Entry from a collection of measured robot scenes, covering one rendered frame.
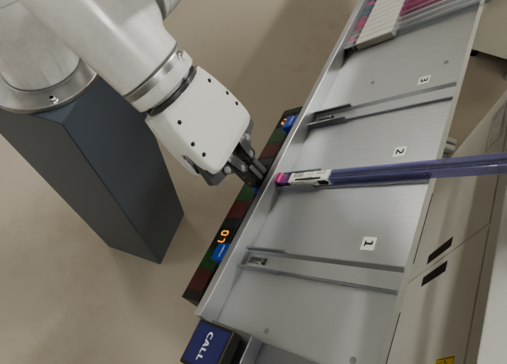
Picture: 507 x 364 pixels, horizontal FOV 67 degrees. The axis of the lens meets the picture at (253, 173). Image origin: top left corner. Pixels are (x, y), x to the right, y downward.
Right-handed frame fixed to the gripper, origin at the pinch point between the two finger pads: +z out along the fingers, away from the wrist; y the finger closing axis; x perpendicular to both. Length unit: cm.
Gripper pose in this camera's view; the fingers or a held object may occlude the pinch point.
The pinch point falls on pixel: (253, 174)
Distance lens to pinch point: 51.2
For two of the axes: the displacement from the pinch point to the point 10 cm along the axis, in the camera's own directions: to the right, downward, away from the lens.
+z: 6.2, 6.2, 4.9
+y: -4.3, 7.8, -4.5
